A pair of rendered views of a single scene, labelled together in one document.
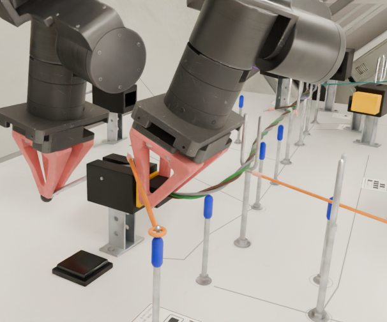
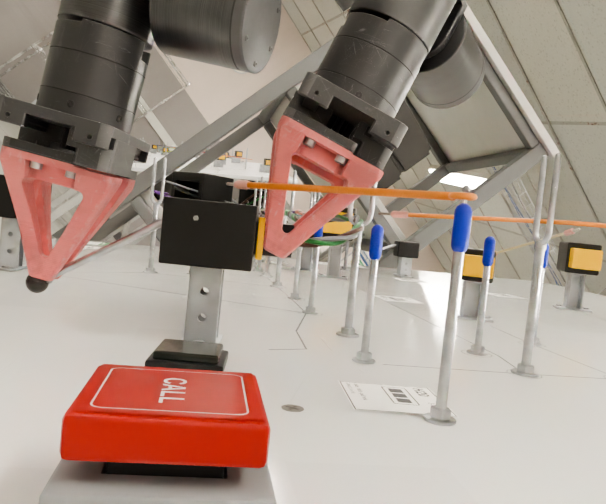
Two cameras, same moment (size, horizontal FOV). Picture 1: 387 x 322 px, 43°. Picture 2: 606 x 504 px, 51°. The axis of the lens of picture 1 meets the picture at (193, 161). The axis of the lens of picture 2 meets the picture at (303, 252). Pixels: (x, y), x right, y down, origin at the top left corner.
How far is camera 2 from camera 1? 0.30 m
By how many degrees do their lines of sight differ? 35
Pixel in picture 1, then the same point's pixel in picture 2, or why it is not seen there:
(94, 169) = (180, 204)
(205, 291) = (381, 368)
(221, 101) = (404, 89)
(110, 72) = (253, 34)
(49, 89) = (106, 70)
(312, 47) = (472, 48)
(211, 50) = (406, 14)
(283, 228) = not seen: hidden behind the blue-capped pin
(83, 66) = (224, 13)
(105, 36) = not seen: outside the picture
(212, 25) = not seen: outside the picture
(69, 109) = (127, 113)
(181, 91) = (357, 68)
